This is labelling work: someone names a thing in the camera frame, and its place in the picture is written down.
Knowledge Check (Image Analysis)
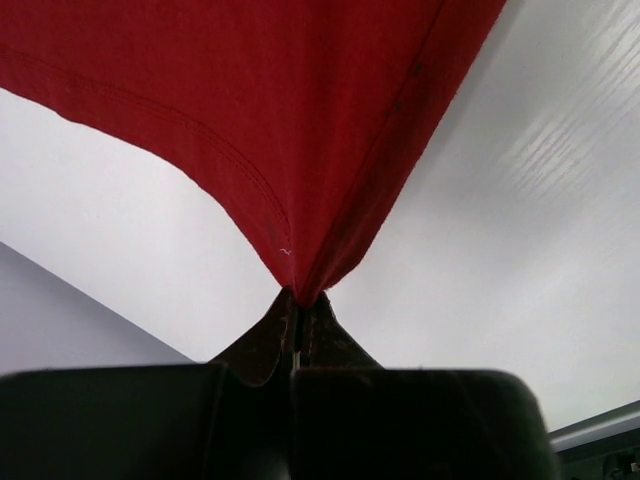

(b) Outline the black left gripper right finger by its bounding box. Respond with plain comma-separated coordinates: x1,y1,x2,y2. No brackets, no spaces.
292,294,561,479

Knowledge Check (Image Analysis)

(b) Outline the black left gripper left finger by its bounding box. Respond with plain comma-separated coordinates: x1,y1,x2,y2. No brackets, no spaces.
1,290,295,479

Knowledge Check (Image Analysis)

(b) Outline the dark red t shirt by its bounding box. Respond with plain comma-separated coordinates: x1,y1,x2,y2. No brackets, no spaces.
1,1,504,306

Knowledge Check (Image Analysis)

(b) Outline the aluminium front rail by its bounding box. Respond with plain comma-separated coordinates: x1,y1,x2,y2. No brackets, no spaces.
552,418,639,480

